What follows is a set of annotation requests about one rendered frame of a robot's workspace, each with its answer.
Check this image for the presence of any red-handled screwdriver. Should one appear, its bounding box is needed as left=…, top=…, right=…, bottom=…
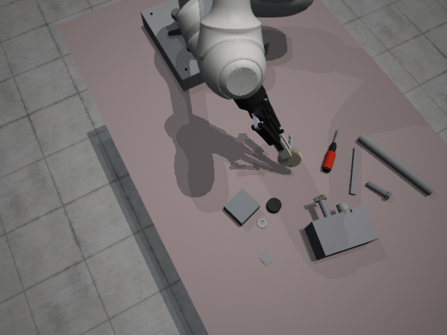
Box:
left=322, top=128, right=339, bottom=173

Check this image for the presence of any black cylinder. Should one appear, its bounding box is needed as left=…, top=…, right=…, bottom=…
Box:
left=266, top=198, right=281, bottom=214

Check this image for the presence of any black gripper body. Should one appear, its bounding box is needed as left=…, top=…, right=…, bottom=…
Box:
left=233, top=85, right=266, bottom=121

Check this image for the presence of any grey camshaft with cream gear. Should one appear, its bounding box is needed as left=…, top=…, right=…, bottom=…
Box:
left=277, top=135, right=302, bottom=167

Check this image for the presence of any grey flat bar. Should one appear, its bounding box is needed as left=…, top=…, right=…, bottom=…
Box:
left=349, top=147, right=360, bottom=195

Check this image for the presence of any long grey metal bar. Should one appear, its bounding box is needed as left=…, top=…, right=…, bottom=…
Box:
left=357, top=133, right=436, bottom=195

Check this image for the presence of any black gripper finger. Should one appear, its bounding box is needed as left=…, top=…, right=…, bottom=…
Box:
left=261, top=94, right=291, bottom=149
left=251, top=106, right=292, bottom=159

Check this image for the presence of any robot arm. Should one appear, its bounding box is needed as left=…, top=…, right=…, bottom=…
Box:
left=166, top=0, right=314, bottom=100

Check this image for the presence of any grey metal bolt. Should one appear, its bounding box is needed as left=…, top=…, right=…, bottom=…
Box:
left=367, top=181, right=392, bottom=200

